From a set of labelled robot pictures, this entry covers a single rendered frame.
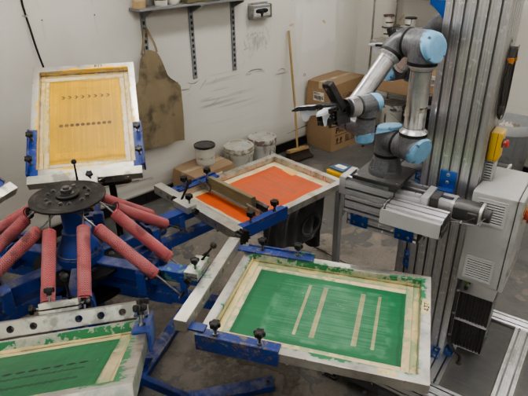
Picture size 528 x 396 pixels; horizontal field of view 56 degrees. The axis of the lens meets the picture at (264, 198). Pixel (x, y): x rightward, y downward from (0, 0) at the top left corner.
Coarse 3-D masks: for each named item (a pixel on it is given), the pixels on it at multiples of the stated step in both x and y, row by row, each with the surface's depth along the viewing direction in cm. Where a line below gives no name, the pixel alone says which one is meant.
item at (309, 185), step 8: (296, 176) 299; (304, 184) 289; (312, 184) 289; (296, 192) 280; (304, 192) 280; (280, 200) 272; (288, 200) 271; (224, 208) 265; (232, 208) 264; (240, 208) 264; (272, 208) 264; (232, 216) 257; (240, 216) 257
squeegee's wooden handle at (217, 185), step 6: (210, 180) 275; (216, 180) 271; (216, 186) 272; (222, 186) 268; (228, 186) 264; (234, 186) 264; (222, 192) 270; (228, 192) 266; (234, 192) 261; (240, 192) 258; (246, 192) 257; (234, 198) 263; (240, 198) 259; (246, 198) 255; (252, 198) 252; (252, 204) 254
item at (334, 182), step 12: (276, 156) 318; (240, 168) 302; (252, 168) 308; (300, 168) 304; (312, 168) 301; (324, 180) 292; (336, 180) 285; (180, 192) 274; (192, 192) 281; (312, 192) 272; (324, 192) 274; (204, 204) 261; (288, 204) 260; (300, 204) 263
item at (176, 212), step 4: (168, 212) 244; (172, 212) 244; (176, 212) 244; (180, 212) 244; (184, 212) 244; (160, 216) 240; (164, 216) 240; (168, 216) 240; (172, 216) 240; (176, 216) 241; (180, 216) 243; (188, 216) 246; (192, 216) 249; (172, 220) 240; (176, 220) 242; (172, 224) 241; (176, 224) 243
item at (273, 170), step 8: (272, 168) 310; (248, 176) 300; (256, 176) 300; (280, 176) 300; (288, 176) 299; (232, 184) 291; (240, 184) 291; (208, 192) 281; (208, 200) 273; (216, 200) 273; (224, 200) 272
